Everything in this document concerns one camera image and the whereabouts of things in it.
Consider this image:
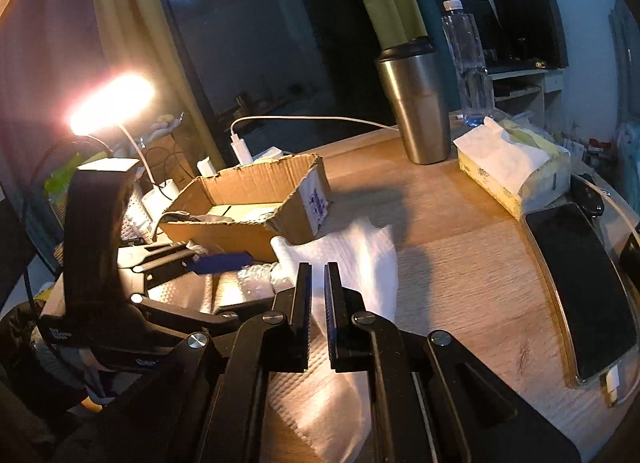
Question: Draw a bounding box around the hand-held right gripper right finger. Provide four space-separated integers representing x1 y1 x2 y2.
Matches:
324 262 583 463

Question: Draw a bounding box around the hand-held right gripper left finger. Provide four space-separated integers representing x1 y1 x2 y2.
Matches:
150 262 314 463

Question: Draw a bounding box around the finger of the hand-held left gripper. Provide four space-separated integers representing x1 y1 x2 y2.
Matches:
131 293 242 331
119 243 254 280

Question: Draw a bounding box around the brown cardboard box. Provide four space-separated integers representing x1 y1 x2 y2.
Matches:
159 153 334 264

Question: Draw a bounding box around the white paper towel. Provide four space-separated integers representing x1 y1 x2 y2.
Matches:
264 220 401 463

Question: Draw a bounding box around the clear bubble wrap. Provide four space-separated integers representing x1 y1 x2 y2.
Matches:
214 263 301 315

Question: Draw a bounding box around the white woven plastic basket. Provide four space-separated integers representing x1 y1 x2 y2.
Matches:
120 183 154 245

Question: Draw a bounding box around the green packet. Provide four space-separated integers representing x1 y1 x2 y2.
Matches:
44 152 83 196

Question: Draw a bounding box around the white charger plug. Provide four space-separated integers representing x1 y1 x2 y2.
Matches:
230 133 254 166

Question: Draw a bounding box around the white power strip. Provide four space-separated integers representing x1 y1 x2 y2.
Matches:
197 145 292 176

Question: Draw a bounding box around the white desk lamp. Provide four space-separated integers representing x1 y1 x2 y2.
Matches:
69 74 181 216

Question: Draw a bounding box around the stainless steel tumbler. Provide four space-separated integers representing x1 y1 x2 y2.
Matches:
375 37 454 166

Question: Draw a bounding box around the yellow tissue pack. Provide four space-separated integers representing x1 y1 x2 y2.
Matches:
452 117 572 222

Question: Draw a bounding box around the black smartphone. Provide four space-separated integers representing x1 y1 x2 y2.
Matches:
522 203 639 390

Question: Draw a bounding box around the clear plastic water bottle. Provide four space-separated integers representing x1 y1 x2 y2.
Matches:
441 0 491 128

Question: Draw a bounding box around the white television stand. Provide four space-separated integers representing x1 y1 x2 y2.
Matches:
487 68 566 120

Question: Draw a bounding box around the black television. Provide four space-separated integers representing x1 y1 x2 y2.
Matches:
492 0 570 68

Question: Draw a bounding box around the black cable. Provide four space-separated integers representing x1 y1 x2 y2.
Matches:
147 140 203 190

